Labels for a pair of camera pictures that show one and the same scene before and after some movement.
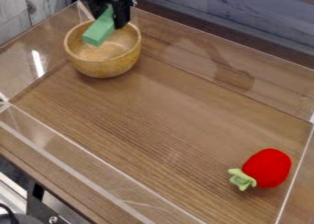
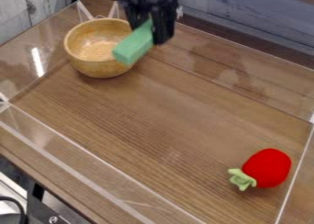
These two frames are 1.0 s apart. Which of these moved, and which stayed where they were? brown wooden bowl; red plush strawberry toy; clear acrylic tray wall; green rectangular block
Moved: green rectangular block
Stayed: clear acrylic tray wall; brown wooden bowl; red plush strawberry toy
